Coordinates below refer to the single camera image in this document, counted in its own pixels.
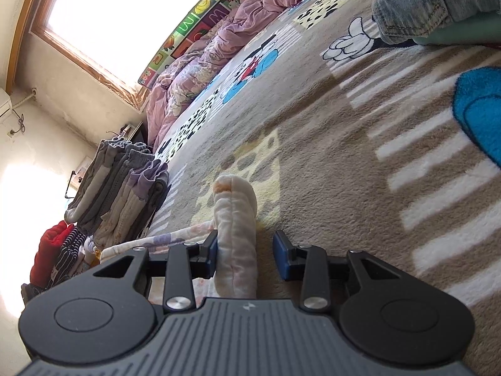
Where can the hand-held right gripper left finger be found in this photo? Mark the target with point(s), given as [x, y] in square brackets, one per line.
[211, 252]

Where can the white air conditioner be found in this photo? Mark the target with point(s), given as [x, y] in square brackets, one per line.
[4, 102]

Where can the folded blue jeans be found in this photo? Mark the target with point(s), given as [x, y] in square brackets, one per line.
[422, 4]

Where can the folded teal garment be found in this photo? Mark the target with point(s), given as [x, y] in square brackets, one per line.
[469, 29]

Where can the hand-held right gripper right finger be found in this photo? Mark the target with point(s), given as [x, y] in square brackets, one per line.
[282, 254]

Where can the colourful alphabet headboard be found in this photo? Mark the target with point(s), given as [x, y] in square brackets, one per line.
[188, 27]

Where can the purple quilt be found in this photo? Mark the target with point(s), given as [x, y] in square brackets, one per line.
[250, 19]

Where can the stack of grey folded clothes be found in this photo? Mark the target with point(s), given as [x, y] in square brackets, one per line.
[117, 188]

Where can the brown cartoon printed blanket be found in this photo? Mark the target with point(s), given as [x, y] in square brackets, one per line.
[352, 145]

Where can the white padded floral baby garment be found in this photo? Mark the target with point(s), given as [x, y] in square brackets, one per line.
[235, 235]

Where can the stack of colourful folded clothes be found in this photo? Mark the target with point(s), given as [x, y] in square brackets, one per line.
[54, 254]

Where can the black desk lamp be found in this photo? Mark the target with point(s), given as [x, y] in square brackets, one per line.
[67, 190]

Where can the wooden framed window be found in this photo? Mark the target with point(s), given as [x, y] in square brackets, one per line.
[109, 15]

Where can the dark cluttered desk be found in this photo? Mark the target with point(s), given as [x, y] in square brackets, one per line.
[137, 133]

